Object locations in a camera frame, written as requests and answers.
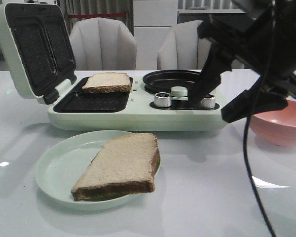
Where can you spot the grey upholstered chair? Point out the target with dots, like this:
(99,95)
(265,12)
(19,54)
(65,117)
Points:
(103,44)
(183,49)

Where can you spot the green breakfast maker base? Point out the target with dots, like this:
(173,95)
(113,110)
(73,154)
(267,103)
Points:
(133,111)

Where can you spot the black round frying pan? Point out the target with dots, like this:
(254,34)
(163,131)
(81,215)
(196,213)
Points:
(164,80)

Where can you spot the light green plate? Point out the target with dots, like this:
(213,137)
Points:
(60,168)

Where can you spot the silver control knob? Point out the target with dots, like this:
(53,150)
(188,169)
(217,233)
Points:
(208,102)
(162,100)

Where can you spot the red barrier belt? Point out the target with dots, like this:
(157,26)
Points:
(105,15)

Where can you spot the right silver control knob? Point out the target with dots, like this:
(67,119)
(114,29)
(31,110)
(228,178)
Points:
(208,102)

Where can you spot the pink bowl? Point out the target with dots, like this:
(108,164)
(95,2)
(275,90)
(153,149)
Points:
(276,127)

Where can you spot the left grey upholstered chair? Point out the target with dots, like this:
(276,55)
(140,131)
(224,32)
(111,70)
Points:
(103,44)

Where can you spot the right grey upholstered chair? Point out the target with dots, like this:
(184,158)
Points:
(183,49)

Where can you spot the left silver control knob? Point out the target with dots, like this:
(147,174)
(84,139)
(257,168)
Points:
(162,100)

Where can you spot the dark grey counter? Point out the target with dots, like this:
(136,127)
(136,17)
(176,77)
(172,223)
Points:
(230,16)

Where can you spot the white cabinet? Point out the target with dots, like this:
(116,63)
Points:
(152,19)

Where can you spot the bread slice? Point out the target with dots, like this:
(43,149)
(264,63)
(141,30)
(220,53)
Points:
(108,83)
(125,165)

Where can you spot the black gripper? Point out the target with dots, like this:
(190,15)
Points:
(267,45)

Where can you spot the green breakfast maker lid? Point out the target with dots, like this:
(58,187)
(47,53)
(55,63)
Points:
(36,46)

